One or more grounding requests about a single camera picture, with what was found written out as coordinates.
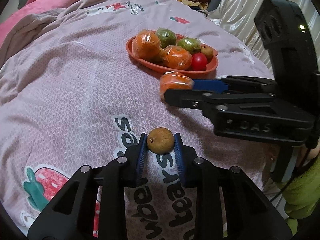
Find person right hand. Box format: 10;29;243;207
268;144;320;167

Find brown longan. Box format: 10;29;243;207
146;127;175;155

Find yellow longan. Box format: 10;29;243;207
200;44;214;61

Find small green fruit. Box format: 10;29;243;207
177;37;202;55

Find orange plastic plate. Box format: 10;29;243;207
126;28;219;78

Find large orange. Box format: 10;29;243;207
161;46;193;70

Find green sleeve forearm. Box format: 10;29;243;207
282;157;319;235

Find cream satin curtain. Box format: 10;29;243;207
208;0;319;69

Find large green fruit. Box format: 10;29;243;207
156;28;177;49

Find orange front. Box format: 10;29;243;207
132;29;161;61

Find pink fleece blanket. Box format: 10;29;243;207
1;0;79;45

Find red tomato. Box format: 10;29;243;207
191;53;208;72

